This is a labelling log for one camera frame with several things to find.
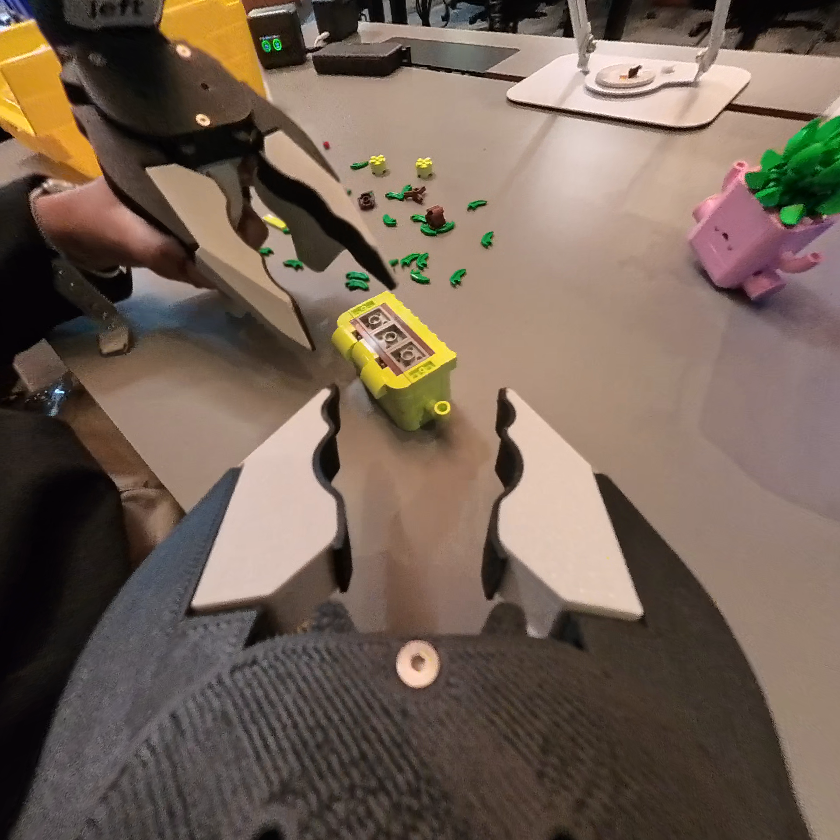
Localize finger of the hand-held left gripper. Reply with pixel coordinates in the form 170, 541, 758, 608
252, 128, 399, 291
144, 161, 316, 352

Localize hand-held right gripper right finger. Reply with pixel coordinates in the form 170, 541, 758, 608
482, 387, 645, 639

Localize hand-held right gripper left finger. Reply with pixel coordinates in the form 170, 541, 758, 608
190, 386, 354, 632

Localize large lime brick assembly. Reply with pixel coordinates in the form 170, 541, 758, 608
331, 292, 458, 433

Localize person's left hand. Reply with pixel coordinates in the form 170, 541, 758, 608
31, 176, 270, 291

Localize scattered green leaf pieces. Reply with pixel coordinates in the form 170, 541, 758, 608
258, 159, 496, 291

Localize yellow storage bin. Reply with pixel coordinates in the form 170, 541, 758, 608
0, 0, 266, 181

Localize black battery pack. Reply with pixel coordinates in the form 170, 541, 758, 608
247, 3, 308, 70

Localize beige seat cushion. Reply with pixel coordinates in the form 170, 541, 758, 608
59, 394, 186, 552

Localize black power adapter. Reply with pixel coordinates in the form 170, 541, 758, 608
310, 0, 361, 42

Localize person's dark clothing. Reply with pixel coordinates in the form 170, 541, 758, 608
0, 407, 132, 840

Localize pale rounded board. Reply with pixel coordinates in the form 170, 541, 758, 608
507, 52, 752, 129

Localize white book stand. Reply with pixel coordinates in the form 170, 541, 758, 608
566, 0, 732, 94

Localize pink toy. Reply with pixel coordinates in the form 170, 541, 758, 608
688, 117, 840, 301

